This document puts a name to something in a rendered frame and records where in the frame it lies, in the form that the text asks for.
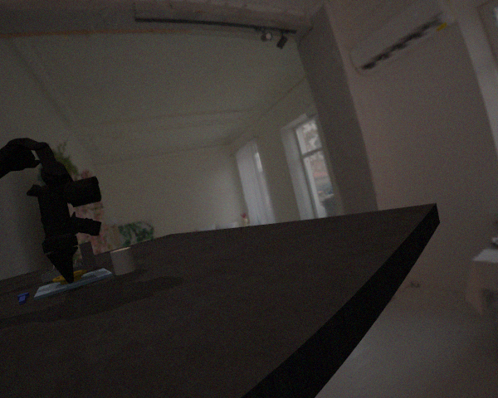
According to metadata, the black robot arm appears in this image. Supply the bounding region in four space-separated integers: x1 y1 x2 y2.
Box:
0 138 102 236

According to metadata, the yellow plate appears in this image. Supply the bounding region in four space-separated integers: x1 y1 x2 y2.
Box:
52 269 87 284

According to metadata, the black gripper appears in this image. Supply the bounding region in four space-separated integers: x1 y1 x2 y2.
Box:
41 209 79 283

